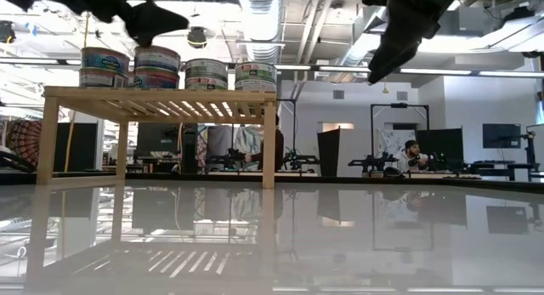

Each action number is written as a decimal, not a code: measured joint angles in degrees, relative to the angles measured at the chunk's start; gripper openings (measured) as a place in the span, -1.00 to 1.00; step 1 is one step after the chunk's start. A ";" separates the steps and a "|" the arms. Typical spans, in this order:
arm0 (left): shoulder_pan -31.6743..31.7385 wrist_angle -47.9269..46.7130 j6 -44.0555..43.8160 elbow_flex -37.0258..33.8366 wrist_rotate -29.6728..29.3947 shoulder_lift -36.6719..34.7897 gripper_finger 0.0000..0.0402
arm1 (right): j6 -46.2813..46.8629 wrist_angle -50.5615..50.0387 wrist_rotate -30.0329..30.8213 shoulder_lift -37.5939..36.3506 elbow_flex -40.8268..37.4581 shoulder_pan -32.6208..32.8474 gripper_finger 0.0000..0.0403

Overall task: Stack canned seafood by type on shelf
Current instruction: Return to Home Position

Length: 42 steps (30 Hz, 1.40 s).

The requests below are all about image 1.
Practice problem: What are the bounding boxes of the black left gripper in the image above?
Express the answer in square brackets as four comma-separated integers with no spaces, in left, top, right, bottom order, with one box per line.
[54,0,190,48]

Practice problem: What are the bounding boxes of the wooden slatted shelf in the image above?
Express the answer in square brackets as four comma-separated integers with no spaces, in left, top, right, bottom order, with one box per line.
[37,86,277,190]

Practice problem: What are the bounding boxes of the black partition screen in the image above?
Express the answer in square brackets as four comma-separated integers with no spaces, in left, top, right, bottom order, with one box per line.
[416,128,464,168]

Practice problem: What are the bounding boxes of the black background monitor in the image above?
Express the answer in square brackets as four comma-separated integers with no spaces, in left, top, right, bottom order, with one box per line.
[134,123,182,158]

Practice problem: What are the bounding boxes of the person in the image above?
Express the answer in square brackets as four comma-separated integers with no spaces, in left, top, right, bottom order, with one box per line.
[244,114,285,173]
[394,139,428,173]

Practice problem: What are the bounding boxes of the black standing panel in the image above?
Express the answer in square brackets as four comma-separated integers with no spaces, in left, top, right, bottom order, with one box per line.
[317,128,342,177]

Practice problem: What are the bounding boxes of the black ceiling device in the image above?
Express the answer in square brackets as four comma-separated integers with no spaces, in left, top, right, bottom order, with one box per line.
[0,20,17,45]

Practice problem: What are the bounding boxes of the black background table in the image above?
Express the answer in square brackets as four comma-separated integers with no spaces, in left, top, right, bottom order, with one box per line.
[466,160,541,182]

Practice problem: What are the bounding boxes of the black tripod stand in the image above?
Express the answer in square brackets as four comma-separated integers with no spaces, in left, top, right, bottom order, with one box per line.
[523,131,537,165]

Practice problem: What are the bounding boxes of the patterned red tapestry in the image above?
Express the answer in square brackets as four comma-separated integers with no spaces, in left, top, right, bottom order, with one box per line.
[4,119,43,173]

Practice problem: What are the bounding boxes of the silver spiral air duct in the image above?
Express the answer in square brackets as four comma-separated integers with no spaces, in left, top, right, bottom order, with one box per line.
[331,0,426,82]
[236,0,285,65]

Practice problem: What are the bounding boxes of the black overhead camera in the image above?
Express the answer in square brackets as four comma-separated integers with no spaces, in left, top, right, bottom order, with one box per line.
[186,26,208,49]

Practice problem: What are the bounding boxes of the black rectangular frame stand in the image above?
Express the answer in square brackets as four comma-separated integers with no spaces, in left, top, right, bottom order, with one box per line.
[370,102,430,168]

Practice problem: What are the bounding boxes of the white wall poster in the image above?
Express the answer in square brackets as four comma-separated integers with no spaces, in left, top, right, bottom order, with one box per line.
[377,128,417,160]

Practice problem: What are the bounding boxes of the yellow hanging cable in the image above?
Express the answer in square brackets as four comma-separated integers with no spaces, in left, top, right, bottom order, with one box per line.
[63,12,90,173]

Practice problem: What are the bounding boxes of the dark wall monitor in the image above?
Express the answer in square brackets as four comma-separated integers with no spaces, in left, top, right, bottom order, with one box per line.
[483,123,523,150]

